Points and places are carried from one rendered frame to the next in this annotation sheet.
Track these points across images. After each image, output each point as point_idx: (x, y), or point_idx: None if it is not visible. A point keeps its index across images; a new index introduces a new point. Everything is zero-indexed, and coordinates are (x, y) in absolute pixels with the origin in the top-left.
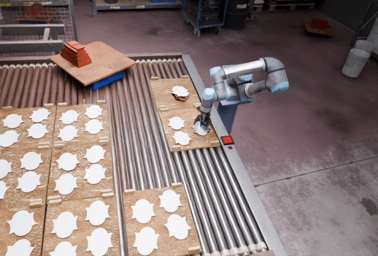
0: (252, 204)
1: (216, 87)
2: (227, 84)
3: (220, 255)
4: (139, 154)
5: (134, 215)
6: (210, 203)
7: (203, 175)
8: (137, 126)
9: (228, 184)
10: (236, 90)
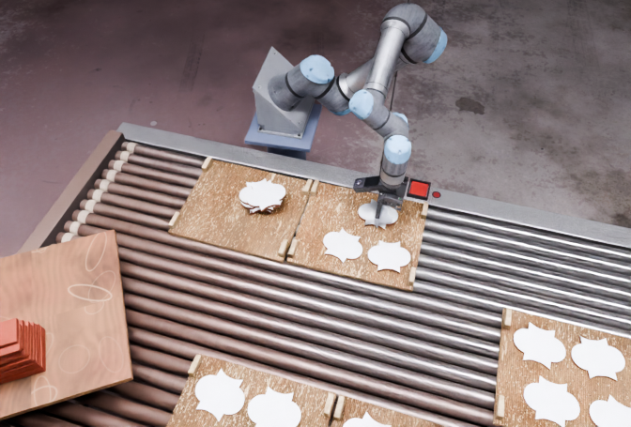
0: (568, 229)
1: (389, 128)
2: (284, 110)
3: None
4: (394, 350)
5: (558, 420)
6: (552, 285)
7: (484, 265)
8: (309, 321)
9: (519, 240)
10: (300, 107)
